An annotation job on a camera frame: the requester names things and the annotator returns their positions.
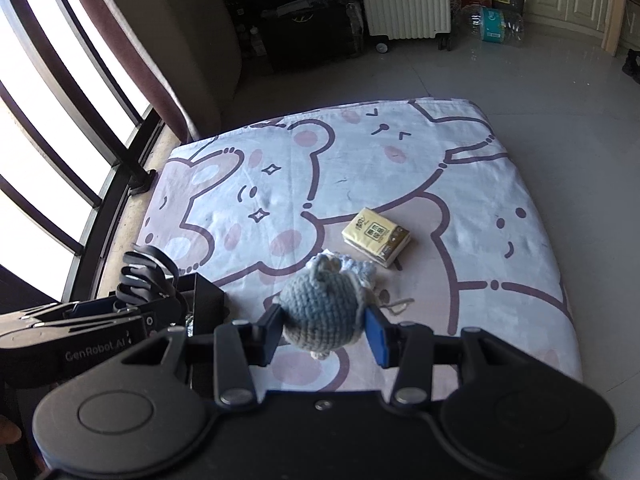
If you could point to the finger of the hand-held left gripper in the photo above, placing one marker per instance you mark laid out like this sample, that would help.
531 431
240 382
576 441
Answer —
85 312

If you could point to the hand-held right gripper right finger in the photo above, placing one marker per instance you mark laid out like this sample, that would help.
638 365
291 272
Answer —
376 338

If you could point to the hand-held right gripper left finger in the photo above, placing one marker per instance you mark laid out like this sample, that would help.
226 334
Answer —
272 332

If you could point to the blue crochet ball toy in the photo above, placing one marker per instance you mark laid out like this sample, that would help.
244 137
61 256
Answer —
320 310

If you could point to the black storage box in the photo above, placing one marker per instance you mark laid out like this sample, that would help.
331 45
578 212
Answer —
207 305

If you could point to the brown hair claw clip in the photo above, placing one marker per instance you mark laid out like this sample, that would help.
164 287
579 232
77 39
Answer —
145 275

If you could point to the light blue fluffy scrunchie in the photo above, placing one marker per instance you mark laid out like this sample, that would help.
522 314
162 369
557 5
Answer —
357 270

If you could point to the yellow tissue pack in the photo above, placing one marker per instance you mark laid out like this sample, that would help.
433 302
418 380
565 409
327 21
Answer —
375 235

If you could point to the dark window railing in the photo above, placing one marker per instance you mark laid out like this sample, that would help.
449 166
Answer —
60 135

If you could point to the cartoon bear printed blanket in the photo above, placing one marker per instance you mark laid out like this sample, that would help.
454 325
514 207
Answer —
350 160

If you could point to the brown curtain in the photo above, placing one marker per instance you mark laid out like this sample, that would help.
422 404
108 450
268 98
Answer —
165 50

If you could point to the dark luggage pile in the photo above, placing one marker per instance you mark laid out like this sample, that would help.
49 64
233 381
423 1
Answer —
300 25

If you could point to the pack of water bottles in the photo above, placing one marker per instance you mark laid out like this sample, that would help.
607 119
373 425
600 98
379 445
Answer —
492 25

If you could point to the white ribbed suitcase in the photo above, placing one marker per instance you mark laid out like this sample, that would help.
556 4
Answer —
405 0

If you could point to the black shoes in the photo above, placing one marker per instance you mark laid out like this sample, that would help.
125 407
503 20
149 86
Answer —
632 65

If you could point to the wooden table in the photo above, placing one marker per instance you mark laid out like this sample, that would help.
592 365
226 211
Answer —
615 20

